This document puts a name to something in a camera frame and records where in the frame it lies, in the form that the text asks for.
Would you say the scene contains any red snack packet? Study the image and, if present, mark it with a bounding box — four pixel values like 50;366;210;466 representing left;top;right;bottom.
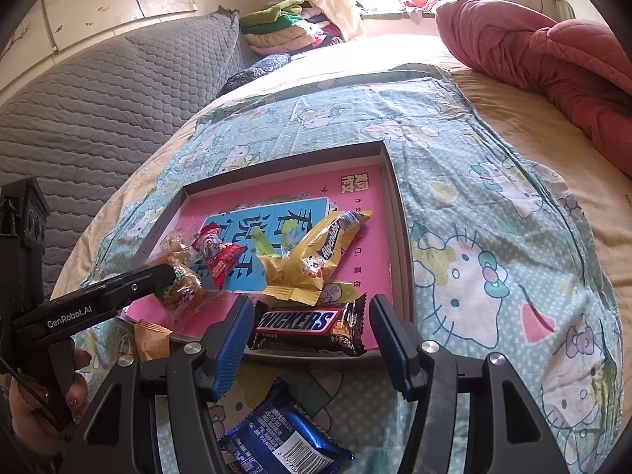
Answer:
192;222;243;290

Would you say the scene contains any person's left hand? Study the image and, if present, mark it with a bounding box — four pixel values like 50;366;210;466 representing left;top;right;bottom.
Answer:
7;347;94;455

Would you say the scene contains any pink book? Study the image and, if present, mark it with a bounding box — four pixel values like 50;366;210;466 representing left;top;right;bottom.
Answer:
126;165;396;351

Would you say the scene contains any blue cookie packet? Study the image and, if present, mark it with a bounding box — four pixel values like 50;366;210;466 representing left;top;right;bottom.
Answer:
217;378;356;474

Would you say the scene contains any yellow-green cartoon snack packet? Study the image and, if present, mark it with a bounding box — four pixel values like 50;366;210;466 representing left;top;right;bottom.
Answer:
251;234;369;309

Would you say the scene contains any pile of folded clothes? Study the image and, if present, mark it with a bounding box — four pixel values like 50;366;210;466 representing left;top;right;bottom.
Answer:
239;0;346;55

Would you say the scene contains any yellow snack packet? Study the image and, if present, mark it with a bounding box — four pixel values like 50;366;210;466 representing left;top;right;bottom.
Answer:
289;209;374;280

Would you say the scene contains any cartoon cat printed blanket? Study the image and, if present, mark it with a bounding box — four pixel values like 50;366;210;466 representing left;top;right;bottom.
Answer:
52;62;624;474

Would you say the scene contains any grey cardboard box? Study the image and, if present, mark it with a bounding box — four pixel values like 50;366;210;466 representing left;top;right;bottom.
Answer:
118;141;416;363

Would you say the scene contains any dark patterned pillow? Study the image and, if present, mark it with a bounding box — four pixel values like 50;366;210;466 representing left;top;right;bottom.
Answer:
220;53;292;94

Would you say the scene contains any cream curtain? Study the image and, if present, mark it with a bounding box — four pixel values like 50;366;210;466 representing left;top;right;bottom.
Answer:
291;0;366;43

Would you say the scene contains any pastry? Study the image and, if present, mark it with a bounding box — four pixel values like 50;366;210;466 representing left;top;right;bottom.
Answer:
155;257;230;313

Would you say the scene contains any orange cracker packet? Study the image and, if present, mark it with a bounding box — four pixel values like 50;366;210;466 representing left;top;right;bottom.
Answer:
133;320;173;362

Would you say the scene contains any pink quilt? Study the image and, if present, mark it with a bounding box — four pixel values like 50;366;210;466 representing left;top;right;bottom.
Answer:
434;0;632;179

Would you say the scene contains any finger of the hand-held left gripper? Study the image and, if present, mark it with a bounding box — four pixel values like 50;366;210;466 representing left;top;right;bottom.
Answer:
96;263;177;309

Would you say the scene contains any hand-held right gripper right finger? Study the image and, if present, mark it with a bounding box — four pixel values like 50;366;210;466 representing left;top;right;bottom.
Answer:
369;293;588;474

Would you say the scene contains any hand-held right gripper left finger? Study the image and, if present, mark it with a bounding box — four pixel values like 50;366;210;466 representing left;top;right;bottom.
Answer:
59;293;256;474

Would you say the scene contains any brown chocolate bar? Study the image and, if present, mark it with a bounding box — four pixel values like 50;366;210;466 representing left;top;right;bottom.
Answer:
246;293;369;357

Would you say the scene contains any grey quilted headboard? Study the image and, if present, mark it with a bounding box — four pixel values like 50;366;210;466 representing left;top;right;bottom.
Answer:
0;7;270;302

